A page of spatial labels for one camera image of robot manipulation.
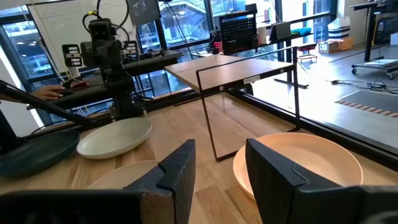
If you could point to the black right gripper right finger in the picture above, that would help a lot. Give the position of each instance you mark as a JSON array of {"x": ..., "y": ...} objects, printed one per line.
[{"x": 280, "y": 193}]

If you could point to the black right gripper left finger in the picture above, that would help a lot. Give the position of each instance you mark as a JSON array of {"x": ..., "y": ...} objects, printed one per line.
[{"x": 174, "y": 174}]

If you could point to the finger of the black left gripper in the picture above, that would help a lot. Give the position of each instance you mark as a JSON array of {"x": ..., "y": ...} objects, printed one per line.
[
  {"x": 130, "y": 52},
  {"x": 72, "y": 56}
]

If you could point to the peach plate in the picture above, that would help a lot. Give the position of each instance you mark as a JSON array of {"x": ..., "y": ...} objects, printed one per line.
[{"x": 311, "y": 158}]

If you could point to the beige plate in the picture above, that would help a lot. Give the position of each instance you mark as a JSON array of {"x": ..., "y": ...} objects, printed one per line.
[{"x": 124, "y": 175}]

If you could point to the light grey plate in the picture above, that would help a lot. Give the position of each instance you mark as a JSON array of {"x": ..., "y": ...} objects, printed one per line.
[{"x": 115, "y": 138}]

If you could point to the dark green plate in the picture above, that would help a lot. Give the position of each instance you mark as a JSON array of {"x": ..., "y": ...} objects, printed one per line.
[{"x": 37, "y": 154}]

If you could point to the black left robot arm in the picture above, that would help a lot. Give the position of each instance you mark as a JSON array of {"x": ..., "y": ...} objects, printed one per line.
[{"x": 122, "y": 90}]

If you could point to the whiteboard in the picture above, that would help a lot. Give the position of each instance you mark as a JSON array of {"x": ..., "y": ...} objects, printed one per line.
[{"x": 62, "y": 25}]

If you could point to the grey desk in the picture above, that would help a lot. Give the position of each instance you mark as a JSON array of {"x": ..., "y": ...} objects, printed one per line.
[{"x": 93, "y": 93}]

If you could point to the computer monitor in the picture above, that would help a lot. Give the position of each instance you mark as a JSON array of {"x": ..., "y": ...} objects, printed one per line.
[{"x": 143, "y": 11}]

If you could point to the person's hand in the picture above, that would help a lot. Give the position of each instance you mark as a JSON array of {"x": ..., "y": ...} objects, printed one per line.
[{"x": 46, "y": 92}]

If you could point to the black pegboard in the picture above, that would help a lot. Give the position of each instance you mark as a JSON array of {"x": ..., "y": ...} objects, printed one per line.
[{"x": 237, "y": 31}]

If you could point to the wooden side table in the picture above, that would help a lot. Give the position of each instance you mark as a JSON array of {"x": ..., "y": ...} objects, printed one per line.
[{"x": 289, "y": 62}]

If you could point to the grey mat striped edge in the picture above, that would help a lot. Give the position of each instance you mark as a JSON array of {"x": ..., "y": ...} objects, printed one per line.
[{"x": 373, "y": 99}]

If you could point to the red stool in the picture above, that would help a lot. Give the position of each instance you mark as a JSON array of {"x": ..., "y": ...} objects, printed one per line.
[{"x": 307, "y": 47}]

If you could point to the small black screen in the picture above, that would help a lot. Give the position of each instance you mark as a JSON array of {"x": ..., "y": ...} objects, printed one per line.
[{"x": 280, "y": 31}]

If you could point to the white cardboard box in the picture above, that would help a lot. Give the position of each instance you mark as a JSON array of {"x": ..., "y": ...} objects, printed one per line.
[{"x": 328, "y": 47}]

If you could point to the teal tray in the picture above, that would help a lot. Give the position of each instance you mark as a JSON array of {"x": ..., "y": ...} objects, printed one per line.
[{"x": 301, "y": 31}]

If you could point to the white striped box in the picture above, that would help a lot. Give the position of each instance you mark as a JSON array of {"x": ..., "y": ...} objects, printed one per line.
[{"x": 339, "y": 29}]

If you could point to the black rolling desk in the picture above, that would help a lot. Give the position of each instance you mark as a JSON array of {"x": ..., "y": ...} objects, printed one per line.
[{"x": 369, "y": 34}]

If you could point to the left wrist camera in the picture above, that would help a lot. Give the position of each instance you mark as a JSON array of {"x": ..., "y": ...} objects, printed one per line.
[{"x": 102, "y": 30}]

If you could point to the black aluminium table frame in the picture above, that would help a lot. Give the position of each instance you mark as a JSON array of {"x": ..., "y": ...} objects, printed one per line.
[{"x": 342, "y": 139}]

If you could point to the wooden shelf black metal frame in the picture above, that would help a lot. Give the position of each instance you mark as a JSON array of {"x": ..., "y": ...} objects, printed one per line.
[{"x": 230, "y": 73}]

